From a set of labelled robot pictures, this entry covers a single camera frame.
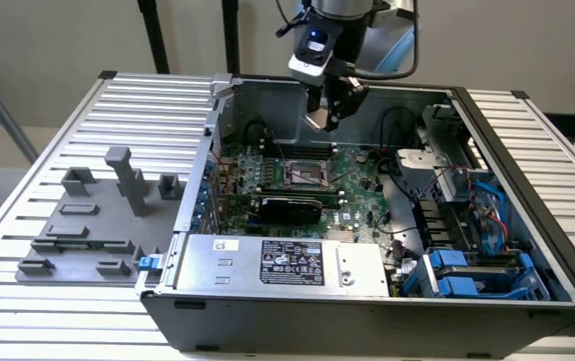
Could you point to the silver metal drive cage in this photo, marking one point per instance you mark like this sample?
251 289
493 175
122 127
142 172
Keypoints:
420 165

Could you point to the CPU socket with metal frame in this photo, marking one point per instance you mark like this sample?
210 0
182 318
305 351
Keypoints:
299 173

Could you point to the black stand pole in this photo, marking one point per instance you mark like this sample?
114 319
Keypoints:
155 37
231 37

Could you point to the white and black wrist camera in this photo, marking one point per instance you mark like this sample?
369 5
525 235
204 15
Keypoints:
313 56

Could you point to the metal socket locking lever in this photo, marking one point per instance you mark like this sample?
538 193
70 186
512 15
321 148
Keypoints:
343 175

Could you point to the black open PC case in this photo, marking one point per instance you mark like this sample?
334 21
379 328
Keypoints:
317 327

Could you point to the silver square CPU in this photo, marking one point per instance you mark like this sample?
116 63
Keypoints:
317 120

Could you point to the grey slanted metal pole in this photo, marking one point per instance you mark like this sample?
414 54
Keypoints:
0 109

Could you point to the silver power supply unit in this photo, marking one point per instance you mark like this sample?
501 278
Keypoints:
247 263

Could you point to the black graphics card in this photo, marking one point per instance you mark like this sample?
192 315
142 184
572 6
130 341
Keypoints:
290 210

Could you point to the black ribbed air shroud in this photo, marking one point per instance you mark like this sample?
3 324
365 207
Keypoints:
440 223

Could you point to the blue plastic disk bay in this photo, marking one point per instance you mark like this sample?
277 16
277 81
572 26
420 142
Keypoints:
450 270

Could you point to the small finned silver heatsink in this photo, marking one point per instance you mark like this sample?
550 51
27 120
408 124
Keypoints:
341 235

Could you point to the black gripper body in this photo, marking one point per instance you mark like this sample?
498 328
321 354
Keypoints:
353 41

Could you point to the blue plastic case latch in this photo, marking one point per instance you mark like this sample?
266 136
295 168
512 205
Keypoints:
147 263

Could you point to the grey plastic parts rack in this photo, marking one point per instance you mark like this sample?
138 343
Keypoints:
102 233

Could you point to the black RAM slots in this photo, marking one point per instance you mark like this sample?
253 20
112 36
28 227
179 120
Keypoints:
305 151

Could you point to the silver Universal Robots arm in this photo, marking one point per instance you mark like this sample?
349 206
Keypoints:
342 7

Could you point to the green motherboard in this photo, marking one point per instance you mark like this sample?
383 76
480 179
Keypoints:
362 203

